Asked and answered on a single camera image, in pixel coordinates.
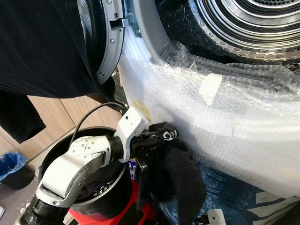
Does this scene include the red stool with black patch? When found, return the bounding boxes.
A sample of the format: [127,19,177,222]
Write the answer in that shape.
[68,178,155,225]

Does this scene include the steel washer drum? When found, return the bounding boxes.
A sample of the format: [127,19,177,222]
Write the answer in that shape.
[159,0,300,66]

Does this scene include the black garment with white print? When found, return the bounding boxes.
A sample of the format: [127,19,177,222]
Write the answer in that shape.
[138,122,207,225]

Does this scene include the grey washer door gasket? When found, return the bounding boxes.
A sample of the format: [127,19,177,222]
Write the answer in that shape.
[133,0,197,57]

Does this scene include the grey washer door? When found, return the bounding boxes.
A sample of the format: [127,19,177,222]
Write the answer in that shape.
[77,0,127,85]

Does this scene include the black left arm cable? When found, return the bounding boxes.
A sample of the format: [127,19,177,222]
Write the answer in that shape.
[69,102,129,146]

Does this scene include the clear bubble wrap sheet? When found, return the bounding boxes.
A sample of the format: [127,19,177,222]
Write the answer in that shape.
[117,40,300,200]

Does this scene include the black round laundry basket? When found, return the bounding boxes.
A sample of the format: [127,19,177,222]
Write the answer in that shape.
[38,126,134,221]

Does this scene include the yellow label sticker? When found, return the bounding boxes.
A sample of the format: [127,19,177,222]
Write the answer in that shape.
[133,98,153,122]

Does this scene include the black bin with blue liner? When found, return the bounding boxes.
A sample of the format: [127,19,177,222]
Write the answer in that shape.
[0,151,36,190]

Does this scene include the white tape piece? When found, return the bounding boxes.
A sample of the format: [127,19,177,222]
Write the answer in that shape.
[199,73,223,106]

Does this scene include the large black hanging cloth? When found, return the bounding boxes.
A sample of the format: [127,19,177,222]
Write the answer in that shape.
[0,0,115,143]

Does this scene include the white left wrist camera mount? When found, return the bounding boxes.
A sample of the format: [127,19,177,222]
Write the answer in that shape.
[114,106,150,163]

